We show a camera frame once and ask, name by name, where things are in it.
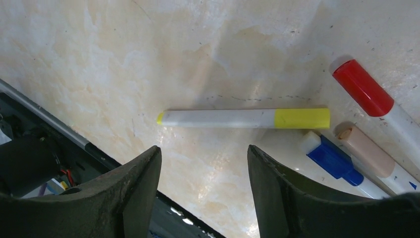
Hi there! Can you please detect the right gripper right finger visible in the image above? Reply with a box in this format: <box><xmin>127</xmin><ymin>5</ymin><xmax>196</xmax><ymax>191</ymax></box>
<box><xmin>247</xmin><ymin>145</ymin><xmax>420</xmax><ymax>238</ymax></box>

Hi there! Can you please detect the white marker yellow cap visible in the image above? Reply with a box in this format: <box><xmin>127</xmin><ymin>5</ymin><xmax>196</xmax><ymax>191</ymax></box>
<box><xmin>157</xmin><ymin>108</ymin><xmax>330</xmax><ymax>129</ymax></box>

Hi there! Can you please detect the white marker pink cap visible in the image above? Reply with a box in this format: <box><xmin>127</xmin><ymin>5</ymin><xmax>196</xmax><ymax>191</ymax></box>
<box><xmin>337</xmin><ymin>125</ymin><xmax>420</xmax><ymax>194</ymax></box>

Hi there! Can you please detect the white marker blue cap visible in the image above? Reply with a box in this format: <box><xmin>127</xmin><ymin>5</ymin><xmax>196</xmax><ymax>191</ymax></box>
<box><xmin>300</xmin><ymin>131</ymin><xmax>389</xmax><ymax>199</ymax></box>

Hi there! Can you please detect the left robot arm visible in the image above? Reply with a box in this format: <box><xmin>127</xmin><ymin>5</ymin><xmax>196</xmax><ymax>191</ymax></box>
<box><xmin>0</xmin><ymin>136</ymin><xmax>62</xmax><ymax>197</ymax></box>

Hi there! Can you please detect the white marker red cap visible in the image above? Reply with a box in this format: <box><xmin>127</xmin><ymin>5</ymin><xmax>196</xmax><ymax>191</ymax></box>
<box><xmin>331</xmin><ymin>57</ymin><xmax>420</xmax><ymax>162</ymax></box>

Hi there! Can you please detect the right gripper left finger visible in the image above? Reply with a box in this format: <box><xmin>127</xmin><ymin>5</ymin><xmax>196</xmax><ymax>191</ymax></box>
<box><xmin>0</xmin><ymin>146</ymin><xmax>162</xmax><ymax>238</ymax></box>

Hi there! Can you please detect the aluminium front rail frame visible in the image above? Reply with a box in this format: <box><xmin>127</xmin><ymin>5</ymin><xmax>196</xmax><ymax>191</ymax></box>
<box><xmin>0</xmin><ymin>81</ymin><xmax>220</xmax><ymax>238</ymax></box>

